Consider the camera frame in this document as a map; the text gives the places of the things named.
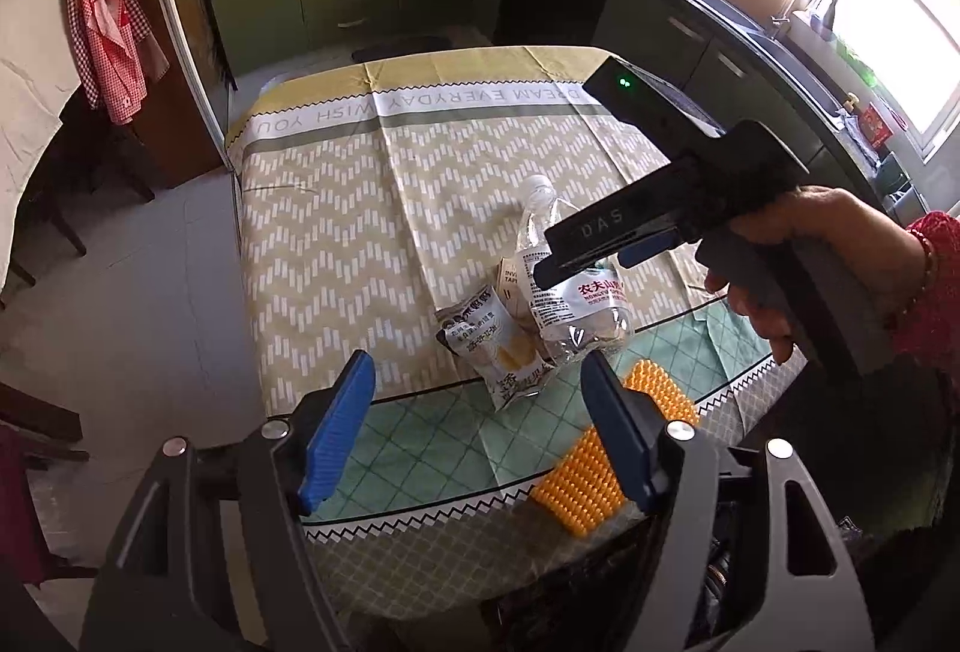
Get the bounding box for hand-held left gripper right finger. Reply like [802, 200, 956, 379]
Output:
[580, 350, 878, 652]

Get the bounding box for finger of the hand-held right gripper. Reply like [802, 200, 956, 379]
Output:
[532, 170, 677, 290]
[618, 229, 670, 269]

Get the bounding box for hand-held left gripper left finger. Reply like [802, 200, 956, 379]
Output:
[79, 349, 376, 652]

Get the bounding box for crushed clear plastic bottle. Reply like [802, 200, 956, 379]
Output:
[514, 175, 635, 362]

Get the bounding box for white snack packet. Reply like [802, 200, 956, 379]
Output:
[436, 284, 554, 411]

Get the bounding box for person's right hand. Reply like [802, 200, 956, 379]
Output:
[705, 185, 932, 365]

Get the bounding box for orange spiky plastic mat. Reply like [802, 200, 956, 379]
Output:
[529, 358, 700, 539]

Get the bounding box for steel double sink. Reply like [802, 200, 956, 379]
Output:
[694, 0, 857, 114]

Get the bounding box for red box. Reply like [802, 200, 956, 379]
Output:
[859, 103, 898, 147]

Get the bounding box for long green base cabinet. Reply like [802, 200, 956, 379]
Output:
[495, 0, 931, 225]

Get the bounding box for patterned tablecloth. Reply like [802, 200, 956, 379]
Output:
[223, 46, 808, 623]

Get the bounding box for dark red cloth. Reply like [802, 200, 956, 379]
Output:
[0, 425, 50, 587]

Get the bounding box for dark wooden chair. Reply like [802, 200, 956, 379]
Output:
[30, 89, 155, 257]

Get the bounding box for red checkered apron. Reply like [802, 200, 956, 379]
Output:
[60, 0, 170, 126]

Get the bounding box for white hanging sheet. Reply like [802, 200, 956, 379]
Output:
[0, 0, 85, 225]

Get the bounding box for red bead bracelet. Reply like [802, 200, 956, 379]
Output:
[904, 228, 937, 321]

